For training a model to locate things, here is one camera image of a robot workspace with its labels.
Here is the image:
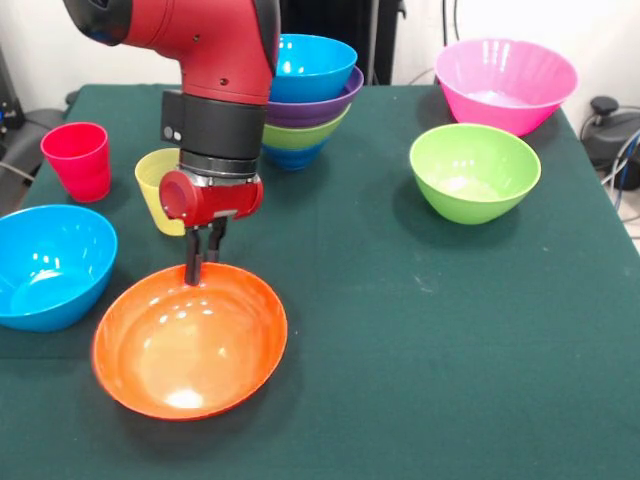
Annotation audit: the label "large magenta plastic bowl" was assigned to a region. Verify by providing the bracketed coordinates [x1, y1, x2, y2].
[433, 37, 580, 138]

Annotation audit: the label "small dark blue bowl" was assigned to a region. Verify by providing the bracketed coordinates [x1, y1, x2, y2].
[261, 140, 326, 172]

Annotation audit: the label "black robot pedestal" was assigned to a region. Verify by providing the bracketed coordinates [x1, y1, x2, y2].
[277, 0, 407, 87]

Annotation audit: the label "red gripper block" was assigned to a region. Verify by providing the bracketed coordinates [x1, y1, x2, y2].
[158, 169, 265, 287]

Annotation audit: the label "light blue plastic bowl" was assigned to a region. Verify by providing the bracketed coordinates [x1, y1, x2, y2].
[0, 204, 119, 333]
[268, 33, 359, 104]

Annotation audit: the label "orange plastic bowl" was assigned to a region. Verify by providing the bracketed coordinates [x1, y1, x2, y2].
[91, 262, 289, 422]

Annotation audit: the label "black equipment case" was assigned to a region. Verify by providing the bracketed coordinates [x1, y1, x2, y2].
[0, 44, 26, 146]

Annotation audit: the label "tangle of floor cables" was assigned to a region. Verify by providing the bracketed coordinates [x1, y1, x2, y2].
[599, 127, 640, 241]

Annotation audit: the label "black wall cables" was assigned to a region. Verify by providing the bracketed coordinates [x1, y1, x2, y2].
[442, 0, 462, 46]

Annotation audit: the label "red plastic cup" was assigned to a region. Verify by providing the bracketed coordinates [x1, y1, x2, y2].
[40, 122, 112, 204]

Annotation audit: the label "yellow plastic cup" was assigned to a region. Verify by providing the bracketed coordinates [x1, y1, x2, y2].
[134, 147, 187, 238]

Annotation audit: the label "green plastic bowl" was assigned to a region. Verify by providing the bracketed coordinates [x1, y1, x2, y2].
[261, 104, 352, 151]
[409, 123, 543, 226]

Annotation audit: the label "dark green tablecloth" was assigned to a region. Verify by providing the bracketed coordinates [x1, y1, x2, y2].
[0, 83, 640, 480]

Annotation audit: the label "purple plastic bowl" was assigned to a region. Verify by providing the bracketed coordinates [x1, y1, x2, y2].
[264, 65, 365, 129]

